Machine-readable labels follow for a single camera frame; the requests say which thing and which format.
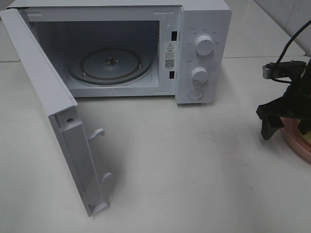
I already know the upper white power knob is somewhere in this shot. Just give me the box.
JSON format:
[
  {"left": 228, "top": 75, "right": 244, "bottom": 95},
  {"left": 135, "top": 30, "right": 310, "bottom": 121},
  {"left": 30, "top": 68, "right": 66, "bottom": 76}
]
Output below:
[{"left": 194, "top": 34, "right": 215, "bottom": 56}]

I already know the lower white timer knob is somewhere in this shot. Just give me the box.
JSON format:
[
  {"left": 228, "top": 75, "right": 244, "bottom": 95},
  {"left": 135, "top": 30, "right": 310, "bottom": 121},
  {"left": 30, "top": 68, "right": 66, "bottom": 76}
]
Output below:
[{"left": 190, "top": 67, "right": 208, "bottom": 84}]

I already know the white warning label sticker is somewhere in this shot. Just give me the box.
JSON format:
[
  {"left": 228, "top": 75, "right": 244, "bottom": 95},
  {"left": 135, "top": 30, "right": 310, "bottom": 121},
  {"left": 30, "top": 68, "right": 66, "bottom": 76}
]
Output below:
[{"left": 163, "top": 41, "right": 177, "bottom": 70}]

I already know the white microwave oven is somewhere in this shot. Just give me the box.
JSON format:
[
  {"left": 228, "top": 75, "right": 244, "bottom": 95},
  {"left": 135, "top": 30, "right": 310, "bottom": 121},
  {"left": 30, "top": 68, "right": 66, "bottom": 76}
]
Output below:
[{"left": 5, "top": 0, "right": 232, "bottom": 104}]

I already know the pink round plate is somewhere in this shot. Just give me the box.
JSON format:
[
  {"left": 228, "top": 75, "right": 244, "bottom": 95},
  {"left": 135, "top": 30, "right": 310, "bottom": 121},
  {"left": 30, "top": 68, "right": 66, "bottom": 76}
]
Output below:
[{"left": 281, "top": 117, "right": 311, "bottom": 163}]

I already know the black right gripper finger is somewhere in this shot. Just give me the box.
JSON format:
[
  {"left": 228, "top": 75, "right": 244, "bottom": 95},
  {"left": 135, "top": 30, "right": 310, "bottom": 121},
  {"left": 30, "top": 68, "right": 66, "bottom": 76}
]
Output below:
[{"left": 261, "top": 117, "right": 284, "bottom": 140}]

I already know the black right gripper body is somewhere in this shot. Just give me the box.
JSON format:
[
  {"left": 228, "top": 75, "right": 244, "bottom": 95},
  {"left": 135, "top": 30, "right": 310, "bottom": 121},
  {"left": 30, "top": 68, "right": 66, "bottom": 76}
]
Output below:
[{"left": 256, "top": 73, "right": 311, "bottom": 134}]

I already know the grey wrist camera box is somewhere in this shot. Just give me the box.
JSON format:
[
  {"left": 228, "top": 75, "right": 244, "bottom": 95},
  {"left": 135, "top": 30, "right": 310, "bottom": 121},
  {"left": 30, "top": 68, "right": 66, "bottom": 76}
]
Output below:
[{"left": 262, "top": 60, "right": 307, "bottom": 83}]

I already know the white microwave door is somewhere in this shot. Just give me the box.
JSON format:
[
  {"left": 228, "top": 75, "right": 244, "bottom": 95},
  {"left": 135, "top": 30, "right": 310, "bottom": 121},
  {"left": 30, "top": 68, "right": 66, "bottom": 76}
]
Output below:
[{"left": 0, "top": 9, "right": 112, "bottom": 216}]

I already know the white bread sandwich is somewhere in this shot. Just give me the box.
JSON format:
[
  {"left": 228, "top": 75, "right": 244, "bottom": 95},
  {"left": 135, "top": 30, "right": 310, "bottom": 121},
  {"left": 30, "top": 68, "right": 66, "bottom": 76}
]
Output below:
[{"left": 303, "top": 131, "right": 311, "bottom": 144}]

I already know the round door release button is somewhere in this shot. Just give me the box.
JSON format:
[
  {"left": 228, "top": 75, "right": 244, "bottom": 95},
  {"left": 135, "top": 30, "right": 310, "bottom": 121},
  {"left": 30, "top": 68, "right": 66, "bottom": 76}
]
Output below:
[{"left": 188, "top": 89, "right": 203, "bottom": 100}]

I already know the glass microwave turntable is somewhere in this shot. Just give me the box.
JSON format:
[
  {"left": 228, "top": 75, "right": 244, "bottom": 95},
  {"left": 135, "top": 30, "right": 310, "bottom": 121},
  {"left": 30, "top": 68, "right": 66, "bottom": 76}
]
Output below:
[{"left": 67, "top": 47, "right": 154, "bottom": 86}]

